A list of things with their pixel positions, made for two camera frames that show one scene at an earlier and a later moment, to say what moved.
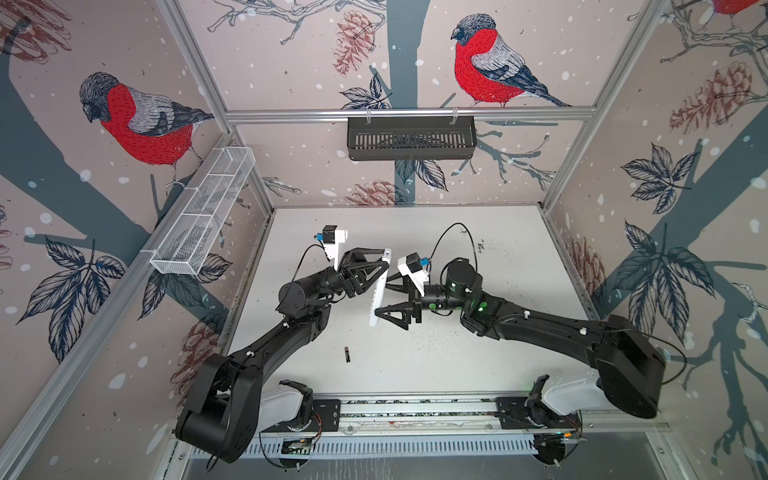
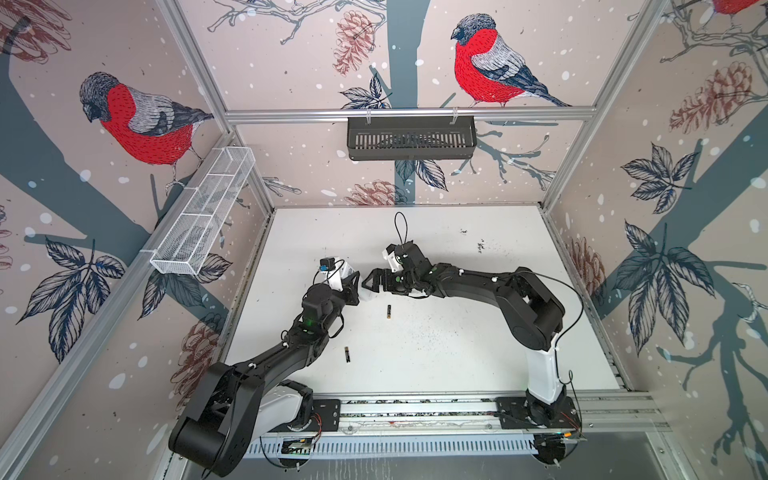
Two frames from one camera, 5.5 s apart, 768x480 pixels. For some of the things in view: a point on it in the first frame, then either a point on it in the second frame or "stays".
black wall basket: [412, 138] stays
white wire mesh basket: [182, 249] stays
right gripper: [409, 308] -> [390, 281]
